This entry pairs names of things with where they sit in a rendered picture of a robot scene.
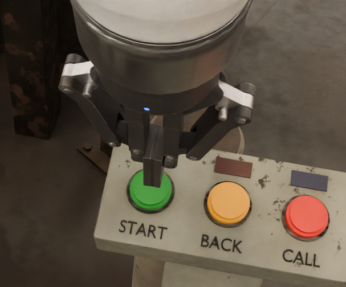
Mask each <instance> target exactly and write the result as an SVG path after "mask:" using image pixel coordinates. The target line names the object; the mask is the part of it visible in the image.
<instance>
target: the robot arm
mask: <svg viewBox="0 0 346 287"><path fill-rule="evenodd" d="M252 1H253V0H70V2H71V4H72V9H73V12H74V18H75V24H76V30H77V33H78V38H79V42H80V44H81V47H82V49H83V51H84V52H85V54H86V55H87V58H89V60H90V61H86V60H85V58H83V57H82V56H80V55H78V54H68V55H67V57H66V61H65V64H64V68H63V72H62V76H61V79H60V83H59V87H58V88H59V90H60V91H62V92H63V93H64V94H65V95H67V96H68V97H70V98H71V99H73V100H74V101H75V102H77V104H78V105H79V106H80V108H81V109H82V111H83V112H84V114H85V115H86V116H87V118H88V119H89V120H90V122H91V123H92V125H93V126H94V127H95V129H96V130H97V132H98V133H99V134H100V136H101V137H102V139H103V140H104V141H105V143H106V144H107V145H109V146H111V147H120V146H121V143H122V144H126V145H128V146H129V151H130V152H131V159H132V160H133V161H135V162H141V163H143V185H144V186H152V187H157V188H160V187H161V182H162V176H163V172H164V168H168V169H174V168H176V166H177V163H178V157H179V155H180V154H186V158H187V159H189V160H191V161H199V160H201V159H202V158H203V157H204V156H205V155H206V154H207V153H208V152H209V151H210V150H211V149H212V148H213V147H214V146H215V145H216V144H217V143H219V141H220V140H221V139H223V137H224V136H225V135H227V133H228V132H229V131H231V130H232V129H234V128H237V127H239V126H242V125H246V124H248V123H250V122H251V118H252V113H253V105H254V97H255V90H256V87H255V86H254V85H252V84H249V83H241V84H238V85H236V86H234V87H232V86H230V85H228V84H226V83H225V82H226V75H225V73H224V71H223V69H224V68H225V67H226V66H227V65H228V63H229V62H230V60H231V59H232V58H233V56H234V54H235V53H236V51H237V49H238V46H239V44H240V41H241V37H242V33H243V29H244V26H245V21H246V17H247V13H248V11H249V9H250V6H251V4H252ZM119 103H120V104H122V105H123V108H124V111H123V109H122V108H121V106H120V104H119ZM207 107H208V108H207ZM203 108H207V110H205V112H204V113H203V114H202V115H201V117H200V118H199V119H198V120H197V121H196V122H195V123H194V125H193V126H192V127H191V129H190V132H183V131H182V130H183V125H184V115H187V114H190V113H193V112H196V111H198V110H201V109H203ZM150 115H156V116H163V125H157V124H150V120H151V116H150Z"/></svg>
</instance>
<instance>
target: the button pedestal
mask: <svg viewBox="0 0 346 287"><path fill-rule="evenodd" d="M216 157H221V158H228V159H234V160H238V161H244V162H251V163H253V165H252V170H251V178H245V177H239V176H235V175H229V174H222V173H216V172H214V168H215V160H216ZM141 170H143V163H141V162H135V161H133V160H132V159H131V152H130V151H129V146H128V145H126V144H123V143H121V146H120V147H113V149H112V154H111V159H110V163H109V168H108V172H107V177H106V181H105V186H104V191H103V196H102V199H101V203H100V208H99V213H98V217H97V222H96V227H95V231H94V239H95V243H96V246H97V248H98V249H99V250H104V251H110V252H116V253H122V254H126V255H132V256H138V257H144V258H148V259H154V260H160V261H164V262H165V265H164V271H163V275H162V282H161V287H260V286H261V283H262V281H263V279H265V280H271V281H277V282H284V283H288V284H294V285H300V286H306V287H340V286H342V285H343V284H345V283H346V173H344V172H340V171H334V170H327V169H321V168H317V167H311V166H305V165H298V164H294V163H288V162H282V161H276V160H271V159H265V158H259V157H253V156H249V155H242V154H236V153H230V152H226V151H219V150H213V149H211V150H210V151H209V152H208V153H207V154H206V155H205V156H204V157H203V158H202V159H201V160H199V161H191V160H189V159H187V158H186V154H180V155H179V157H178V163H177V166H176V168H174V169H168V168H164V173H165V174H166V175H167V176H168V178H169V179H170V182H171V185H172V193H171V196H170V199H169V201H168V202H167V204H166V205H164V206H163V207H161V208H159V209H157V210H144V209H142V208H140V207H139V206H137V205H136V204H135V203H134V202H133V200H132V198H131V195H130V183H131V180H132V178H133V177H134V176H135V175H136V174H137V173H138V172H139V171H141ZM292 170H296V171H302V172H307V173H313V174H319V175H325V176H328V186H327V191H320V190H313V189H309V188H303V187H297V186H291V185H290V182H291V172H292ZM223 182H233V183H236V184H238V185H240V186H241V187H243V188H244V189H245V191H246V192H247V194H248V196H249V200H250V207H249V210H248V212H247V214H246V216H245V217H244V218H243V219H242V220H241V221H239V222H237V223H234V224H223V223H220V222H218V221H217V220H215V219H214V218H213V217H212V216H211V214H210V212H209V210H208V207H207V199H208V196H209V194H210V192H211V190H212V189H213V188H214V187H215V186H216V185H218V184H220V183H223ZM299 196H312V197H314V198H316V199H318V200H320V201H321V202H322V203H323V204H324V206H325V207H326V209H327V212H328V224H327V226H326V228H325V229H324V231H323V232H322V233H321V234H319V235H317V236H315V237H312V238H303V237H299V236H297V235H295V234H294V233H293V232H292V231H291V230H290V229H289V228H288V226H287V224H286V220H285V212H286V209H287V207H288V205H289V204H290V203H291V201H292V200H294V199H295V198H297V197H299Z"/></svg>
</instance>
